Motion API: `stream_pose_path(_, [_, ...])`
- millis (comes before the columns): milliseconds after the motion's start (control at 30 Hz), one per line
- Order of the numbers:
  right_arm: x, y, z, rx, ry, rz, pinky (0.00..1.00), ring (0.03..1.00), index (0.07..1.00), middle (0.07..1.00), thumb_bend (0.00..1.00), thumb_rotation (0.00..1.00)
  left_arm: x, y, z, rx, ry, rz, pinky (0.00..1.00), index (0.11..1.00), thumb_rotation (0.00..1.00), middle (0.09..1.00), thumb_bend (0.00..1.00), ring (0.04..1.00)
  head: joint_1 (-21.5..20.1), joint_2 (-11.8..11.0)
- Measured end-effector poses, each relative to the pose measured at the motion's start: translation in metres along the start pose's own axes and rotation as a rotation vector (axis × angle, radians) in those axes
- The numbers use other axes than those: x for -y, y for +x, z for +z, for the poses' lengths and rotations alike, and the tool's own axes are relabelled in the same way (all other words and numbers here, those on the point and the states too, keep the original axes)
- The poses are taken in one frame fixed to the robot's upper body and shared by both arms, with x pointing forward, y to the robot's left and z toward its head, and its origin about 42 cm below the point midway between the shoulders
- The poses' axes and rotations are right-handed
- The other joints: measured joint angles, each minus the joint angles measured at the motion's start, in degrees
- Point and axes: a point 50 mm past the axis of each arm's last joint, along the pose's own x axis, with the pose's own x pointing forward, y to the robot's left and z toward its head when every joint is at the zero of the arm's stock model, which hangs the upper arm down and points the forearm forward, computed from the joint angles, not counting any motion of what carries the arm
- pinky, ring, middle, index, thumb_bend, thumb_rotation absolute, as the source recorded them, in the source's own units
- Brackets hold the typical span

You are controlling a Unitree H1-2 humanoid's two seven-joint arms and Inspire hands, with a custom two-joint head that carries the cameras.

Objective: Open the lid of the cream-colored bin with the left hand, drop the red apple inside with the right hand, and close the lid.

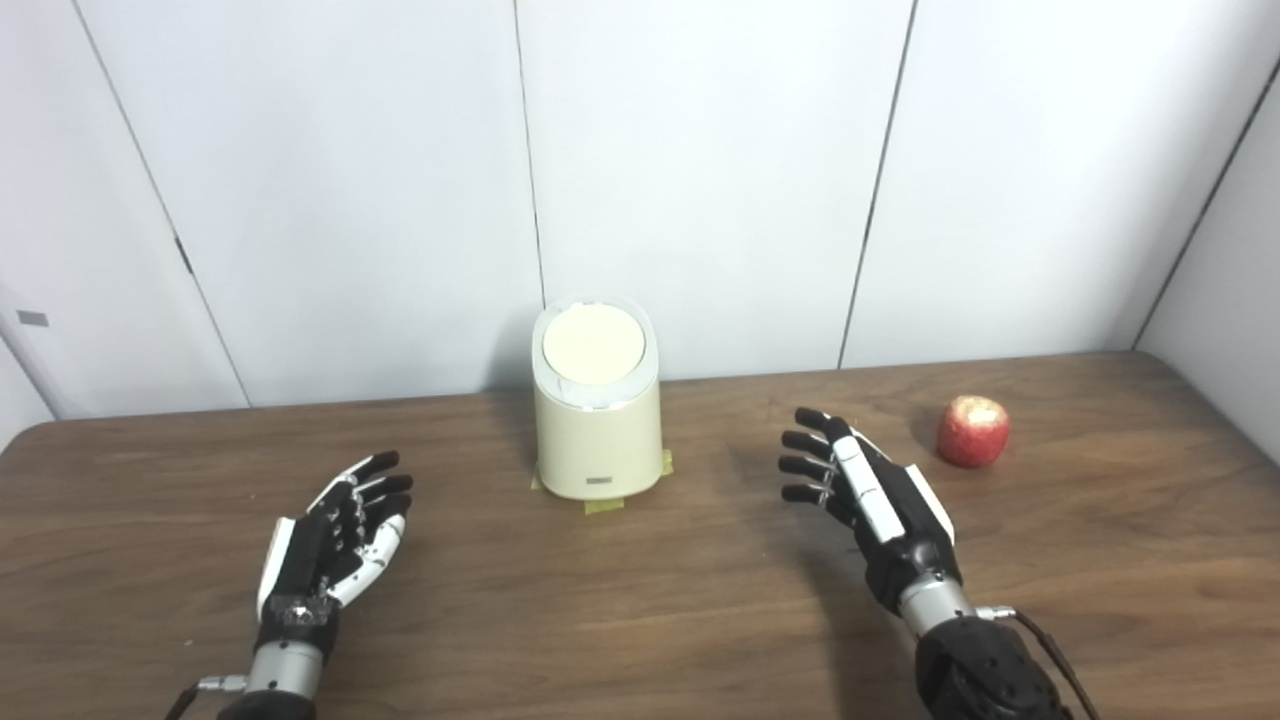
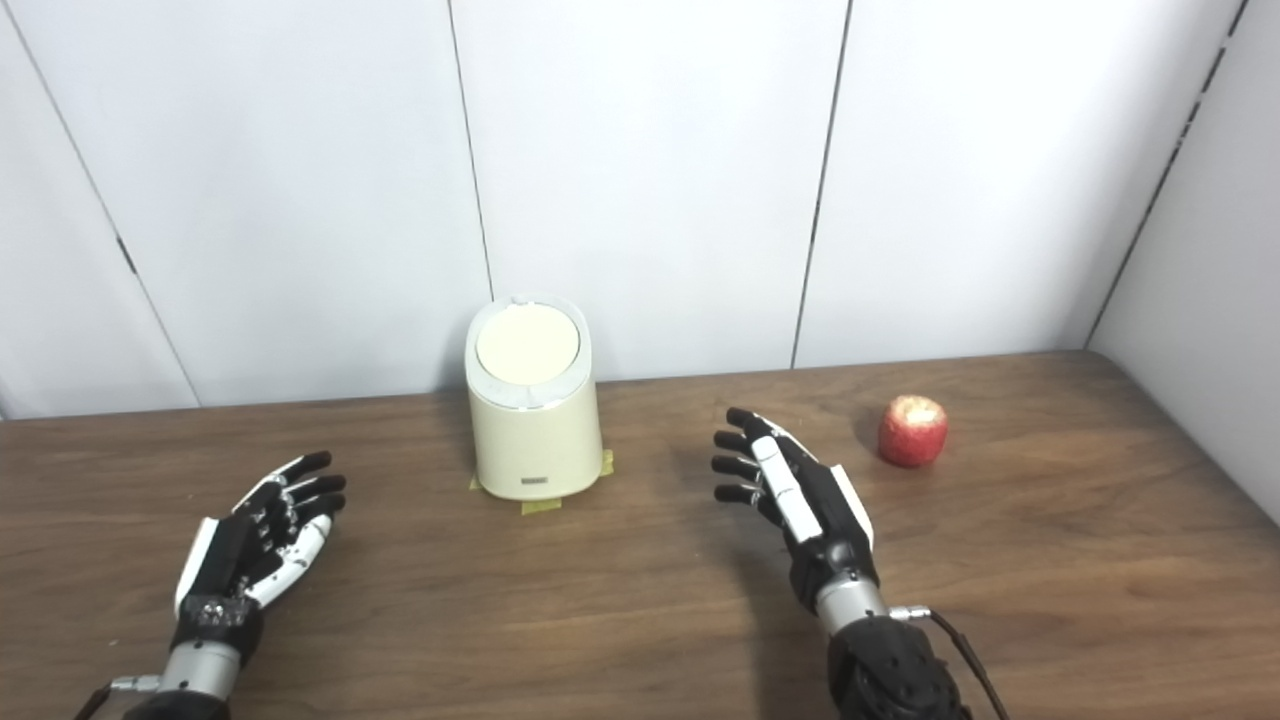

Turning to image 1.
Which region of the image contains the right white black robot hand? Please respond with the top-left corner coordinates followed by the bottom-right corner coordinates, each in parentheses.
top-left (778, 407), bottom-right (966, 616)

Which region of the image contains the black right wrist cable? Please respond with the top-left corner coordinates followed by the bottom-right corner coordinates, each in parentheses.
top-left (975, 605), bottom-right (1101, 720)

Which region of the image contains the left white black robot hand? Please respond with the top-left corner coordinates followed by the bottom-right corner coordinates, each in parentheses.
top-left (256, 450), bottom-right (415, 641)

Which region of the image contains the red apple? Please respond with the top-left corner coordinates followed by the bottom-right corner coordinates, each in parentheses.
top-left (935, 395), bottom-right (1011, 469)

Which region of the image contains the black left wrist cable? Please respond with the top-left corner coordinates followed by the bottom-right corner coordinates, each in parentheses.
top-left (165, 675), bottom-right (249, 720)

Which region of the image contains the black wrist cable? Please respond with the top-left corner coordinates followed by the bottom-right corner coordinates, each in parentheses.
top-left (165, 675), bottom-right (249, 720)
top-left (975, 605), bottom-right (1101, 720)

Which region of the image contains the cream-colored cylindrical bin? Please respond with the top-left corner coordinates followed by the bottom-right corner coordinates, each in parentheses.
top-left (531, 296), bottom-right (664, 500)

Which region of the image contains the cream round bin lid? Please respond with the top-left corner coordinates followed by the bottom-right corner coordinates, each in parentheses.
top-left (541, 305), bottom-right (647, 386)

